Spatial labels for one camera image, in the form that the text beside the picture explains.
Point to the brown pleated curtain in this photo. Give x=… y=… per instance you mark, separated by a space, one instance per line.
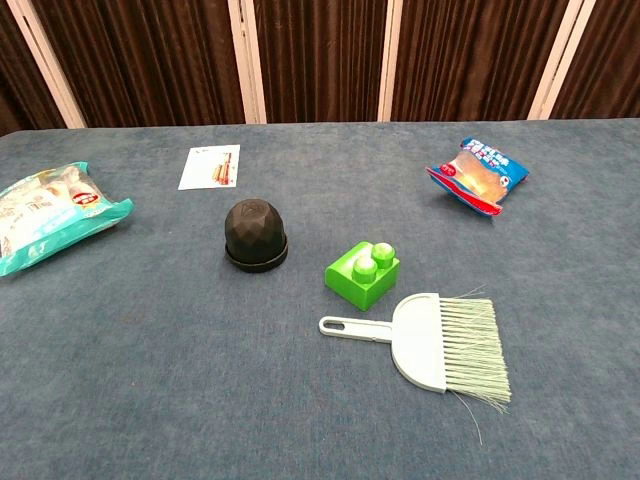
x=320 y=55

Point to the white vertical frame post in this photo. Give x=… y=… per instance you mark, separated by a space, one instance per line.
x=246 y=60
x=47 y=60
x=560 y=60
x=390 y=60

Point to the teal white snack bag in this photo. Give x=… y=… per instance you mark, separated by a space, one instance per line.
x=50 y=215

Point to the green toy building block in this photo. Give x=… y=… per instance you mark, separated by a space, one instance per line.
x=357 y=285

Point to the white hand brush green bristles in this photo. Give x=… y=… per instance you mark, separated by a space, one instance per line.
x=430 y=340

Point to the black faceted dome object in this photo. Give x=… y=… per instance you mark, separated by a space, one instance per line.
x=255 y=235

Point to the white printed paper card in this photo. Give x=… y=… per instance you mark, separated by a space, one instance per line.
x=210 y=167

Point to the blue red snack bag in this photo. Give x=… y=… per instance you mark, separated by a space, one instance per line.
x=477 y=182

